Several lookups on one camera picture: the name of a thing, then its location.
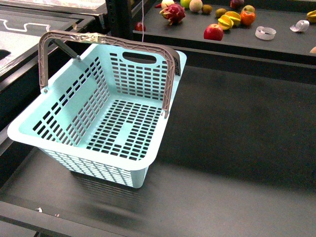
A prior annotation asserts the grey basket handle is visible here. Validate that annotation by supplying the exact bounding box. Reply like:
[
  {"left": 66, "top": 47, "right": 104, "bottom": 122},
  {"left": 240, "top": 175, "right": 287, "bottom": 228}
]
[
  {"left": 38, "top": 30, "right": 176, "bottom": 118},
  {"left": 52, "top": 39, "right": 181, "bottom": 76}
]

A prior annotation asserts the light blue plastic basket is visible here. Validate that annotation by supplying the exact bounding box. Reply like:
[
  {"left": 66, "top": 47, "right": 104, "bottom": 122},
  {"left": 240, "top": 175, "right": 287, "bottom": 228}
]
[{"left": 6, "top": 43, "right": 188, "bottom": 189}]

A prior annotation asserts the red yellow mango fruit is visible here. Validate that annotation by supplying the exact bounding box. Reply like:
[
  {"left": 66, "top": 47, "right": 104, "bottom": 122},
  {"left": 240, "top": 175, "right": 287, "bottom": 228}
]
[{"left": 241, "top": 5, "right": 256, "bottom": 13}]

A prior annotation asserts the small dark red fruit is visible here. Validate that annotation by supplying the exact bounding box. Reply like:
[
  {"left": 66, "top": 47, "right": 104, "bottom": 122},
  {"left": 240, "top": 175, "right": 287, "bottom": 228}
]
[{"left": 134, "top": 22, "right": 146, "bottom": 32}]

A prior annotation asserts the red apple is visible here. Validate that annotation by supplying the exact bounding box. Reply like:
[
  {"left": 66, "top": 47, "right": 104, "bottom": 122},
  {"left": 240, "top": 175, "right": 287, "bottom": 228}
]
[{"left": 203, "top": 24, "right": 224, "bottom": 41}]

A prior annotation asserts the pink dragon fruit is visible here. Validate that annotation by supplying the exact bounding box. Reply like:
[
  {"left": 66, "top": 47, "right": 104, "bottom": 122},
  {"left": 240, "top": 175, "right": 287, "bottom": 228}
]
[{"left": 159, "top": 3, "right": 186, "bottom": 25}]

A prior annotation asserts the white onion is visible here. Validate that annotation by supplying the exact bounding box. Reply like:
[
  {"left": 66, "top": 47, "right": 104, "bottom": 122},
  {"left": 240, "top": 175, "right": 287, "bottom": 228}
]
[{"left": 161, "top": 0, "right": 174, "bottom": 9}]

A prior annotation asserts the yellow star fruit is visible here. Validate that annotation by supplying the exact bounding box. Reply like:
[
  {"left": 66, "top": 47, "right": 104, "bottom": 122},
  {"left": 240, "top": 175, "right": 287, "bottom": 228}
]
[
  {"left": 218, "top": 15, "right": 234, "bottom": 31},
  {"left": 306, "top": 10, "right": 316, "bottom": 23},
  {"left": 225, "top": 11, "right": 241, "bottom": 27}
]

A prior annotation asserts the green apple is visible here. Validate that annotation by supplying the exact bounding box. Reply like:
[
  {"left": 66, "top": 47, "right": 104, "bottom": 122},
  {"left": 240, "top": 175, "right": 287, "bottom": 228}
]
[{"left": 180, "top": 0, "right": 191, "bottom": 9}]

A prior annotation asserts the beige round melon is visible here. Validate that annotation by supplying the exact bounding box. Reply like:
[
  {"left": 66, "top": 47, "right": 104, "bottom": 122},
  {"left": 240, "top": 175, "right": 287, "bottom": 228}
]
[{"left": 189, "top": 0, "right": 203, "bottom": 12}]

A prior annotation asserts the brown kiwi fruit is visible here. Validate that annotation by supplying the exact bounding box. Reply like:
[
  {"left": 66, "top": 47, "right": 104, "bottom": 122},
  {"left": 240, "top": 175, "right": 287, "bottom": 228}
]
[
  {"left": 201, "top": 4, "right": 213, "bottom": 15},
  {"left": 215, "top": 8, "right": 227, "bottom": 18}
]

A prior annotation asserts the orange persimmon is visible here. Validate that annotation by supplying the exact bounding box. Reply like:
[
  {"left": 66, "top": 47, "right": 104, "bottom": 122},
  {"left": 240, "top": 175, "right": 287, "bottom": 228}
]
[{"left": 240, "top": 11, "right": 256, "bottom": 26}]

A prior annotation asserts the white tape roll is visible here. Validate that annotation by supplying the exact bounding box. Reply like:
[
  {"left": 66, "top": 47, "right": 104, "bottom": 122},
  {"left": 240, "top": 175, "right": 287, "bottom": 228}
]
[{"left": 255, "top": 26, "right": 277, "bottom": 40}]

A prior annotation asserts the dark purple fruit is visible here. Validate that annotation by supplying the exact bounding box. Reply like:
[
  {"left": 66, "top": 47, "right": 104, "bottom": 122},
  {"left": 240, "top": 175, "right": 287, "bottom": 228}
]
[{"left": 230, "top": 0, "right": 244, "bottom": 9}]

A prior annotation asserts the glass top freezer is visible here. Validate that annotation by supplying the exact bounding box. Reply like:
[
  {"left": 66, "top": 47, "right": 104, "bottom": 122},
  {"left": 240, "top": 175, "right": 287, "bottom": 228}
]
[{"left": 0, "top": 0, "right": 107, "bottom": 81}]

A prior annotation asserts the pink peach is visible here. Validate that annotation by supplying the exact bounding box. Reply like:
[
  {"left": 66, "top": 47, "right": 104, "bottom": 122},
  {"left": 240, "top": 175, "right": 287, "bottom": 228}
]
[{"left": 310, "top": 47, "right": 316, "bottom": 54}]

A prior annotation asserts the white paper strip roll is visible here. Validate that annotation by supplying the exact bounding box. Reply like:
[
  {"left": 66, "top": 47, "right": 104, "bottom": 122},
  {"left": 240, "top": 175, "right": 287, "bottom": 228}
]
[{"left": 290, "top": 20, "right": 310, "bottom": 32}]

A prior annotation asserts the black metal shelf post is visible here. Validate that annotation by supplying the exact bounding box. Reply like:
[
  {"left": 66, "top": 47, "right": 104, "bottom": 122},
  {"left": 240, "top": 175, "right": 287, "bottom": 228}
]
[{"left": 106, "top": 0, "right": 133, "bottom": 40}]

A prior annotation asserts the white hanging cord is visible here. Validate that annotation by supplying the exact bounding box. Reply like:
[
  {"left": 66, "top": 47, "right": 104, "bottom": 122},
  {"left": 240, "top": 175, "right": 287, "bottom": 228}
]
[{"left": 141, "top": 0, "right": 145, "bottom": 43}]

